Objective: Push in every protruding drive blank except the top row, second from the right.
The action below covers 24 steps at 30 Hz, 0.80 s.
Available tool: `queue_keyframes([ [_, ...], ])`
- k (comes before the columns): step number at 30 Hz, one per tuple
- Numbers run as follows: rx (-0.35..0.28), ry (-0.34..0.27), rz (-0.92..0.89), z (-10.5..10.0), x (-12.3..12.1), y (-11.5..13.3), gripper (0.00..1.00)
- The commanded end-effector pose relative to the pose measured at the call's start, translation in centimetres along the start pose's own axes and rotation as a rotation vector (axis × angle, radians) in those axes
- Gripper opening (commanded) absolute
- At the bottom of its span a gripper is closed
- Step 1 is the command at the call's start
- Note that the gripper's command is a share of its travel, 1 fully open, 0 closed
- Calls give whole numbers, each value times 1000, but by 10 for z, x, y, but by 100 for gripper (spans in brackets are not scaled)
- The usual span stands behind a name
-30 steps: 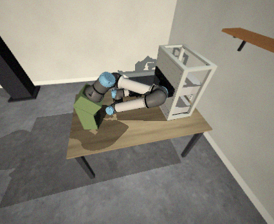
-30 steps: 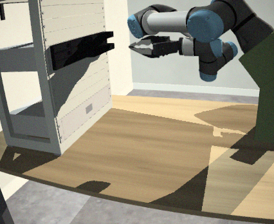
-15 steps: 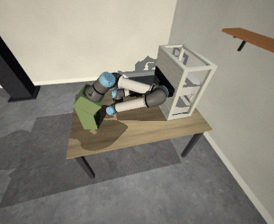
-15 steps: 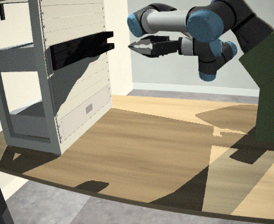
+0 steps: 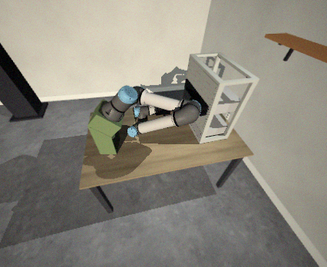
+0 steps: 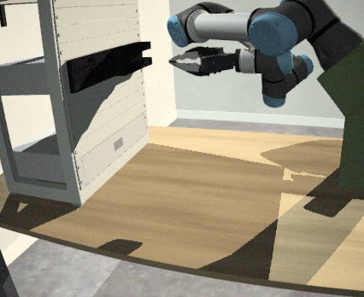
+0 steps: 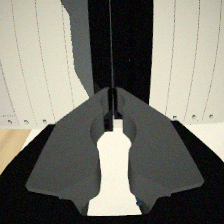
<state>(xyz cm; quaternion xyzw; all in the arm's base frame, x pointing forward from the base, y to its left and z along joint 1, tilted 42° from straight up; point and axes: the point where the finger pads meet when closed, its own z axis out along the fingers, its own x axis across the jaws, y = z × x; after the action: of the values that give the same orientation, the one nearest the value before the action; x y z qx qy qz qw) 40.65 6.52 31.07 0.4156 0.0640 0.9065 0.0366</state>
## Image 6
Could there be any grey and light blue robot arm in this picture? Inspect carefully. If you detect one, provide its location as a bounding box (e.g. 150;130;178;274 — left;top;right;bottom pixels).
167;0;364;108

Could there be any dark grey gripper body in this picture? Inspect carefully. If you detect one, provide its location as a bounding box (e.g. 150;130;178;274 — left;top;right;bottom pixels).
199;47;241;73

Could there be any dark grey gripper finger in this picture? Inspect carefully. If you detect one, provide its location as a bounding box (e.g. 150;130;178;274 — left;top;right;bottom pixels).
169;46;208;61
168;61;209;77

